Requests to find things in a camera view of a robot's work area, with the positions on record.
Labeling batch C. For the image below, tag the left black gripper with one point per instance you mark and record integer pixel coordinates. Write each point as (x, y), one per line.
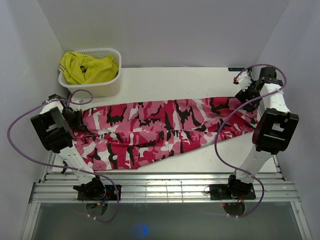
(78, 125)

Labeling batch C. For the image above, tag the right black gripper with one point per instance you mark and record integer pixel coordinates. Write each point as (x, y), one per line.
(242, 96)

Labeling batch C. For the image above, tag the pink camouflage trousers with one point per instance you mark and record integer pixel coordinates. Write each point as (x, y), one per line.
(128, 136)

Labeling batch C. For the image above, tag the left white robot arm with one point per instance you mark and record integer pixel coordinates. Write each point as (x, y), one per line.
(55, 126)

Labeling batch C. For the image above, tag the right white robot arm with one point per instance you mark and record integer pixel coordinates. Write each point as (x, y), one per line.
(273, 132)

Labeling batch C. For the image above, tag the yellow trousers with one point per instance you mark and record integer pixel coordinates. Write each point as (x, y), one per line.
(82, 69)

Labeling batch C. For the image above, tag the blue label sticker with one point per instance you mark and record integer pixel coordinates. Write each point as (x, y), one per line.
(235, 69)

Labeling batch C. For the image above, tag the white plastic basket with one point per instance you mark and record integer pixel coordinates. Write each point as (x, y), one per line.
(104, 89)

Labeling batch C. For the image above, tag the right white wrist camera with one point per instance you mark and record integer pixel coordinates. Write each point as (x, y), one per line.
(243, 81)

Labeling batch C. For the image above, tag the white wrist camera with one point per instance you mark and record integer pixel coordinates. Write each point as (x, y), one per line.
(77, 101)
(243, 81)

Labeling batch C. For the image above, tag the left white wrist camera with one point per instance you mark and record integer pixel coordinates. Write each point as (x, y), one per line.
(77, 101)

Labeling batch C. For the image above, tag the aluminium rail frame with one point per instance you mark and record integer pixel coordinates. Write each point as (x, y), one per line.
(162, 188)

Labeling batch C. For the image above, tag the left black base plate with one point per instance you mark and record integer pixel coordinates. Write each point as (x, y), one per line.
(110, 195)

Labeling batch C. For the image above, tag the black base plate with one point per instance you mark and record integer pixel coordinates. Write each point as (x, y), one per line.
(220, 192)
(110, 195)

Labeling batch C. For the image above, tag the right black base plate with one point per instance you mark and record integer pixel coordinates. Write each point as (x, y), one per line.
(220, 192)

